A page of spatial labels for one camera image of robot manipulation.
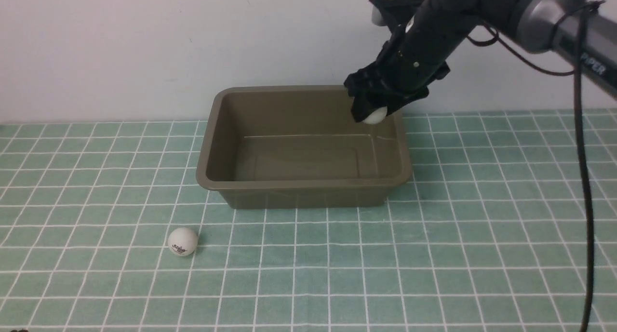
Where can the plain white ping-pong ball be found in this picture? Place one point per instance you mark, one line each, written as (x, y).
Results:
(377, 116)

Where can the green checkered tablecloth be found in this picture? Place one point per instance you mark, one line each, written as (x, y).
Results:
(488, 236)

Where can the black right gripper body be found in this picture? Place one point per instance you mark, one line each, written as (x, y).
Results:
(416, 53)

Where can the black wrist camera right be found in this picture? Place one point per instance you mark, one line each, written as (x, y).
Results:
(393, 13)

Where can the olive green plastic bin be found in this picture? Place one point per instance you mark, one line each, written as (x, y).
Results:
(286, 147)

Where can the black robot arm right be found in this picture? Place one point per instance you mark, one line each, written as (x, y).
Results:
(574, 29)

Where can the white ping-pong ball with logo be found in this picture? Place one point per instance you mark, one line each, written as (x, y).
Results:
(183, 241)

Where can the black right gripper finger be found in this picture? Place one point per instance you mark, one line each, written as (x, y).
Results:
(397, 98)
(366, 91)

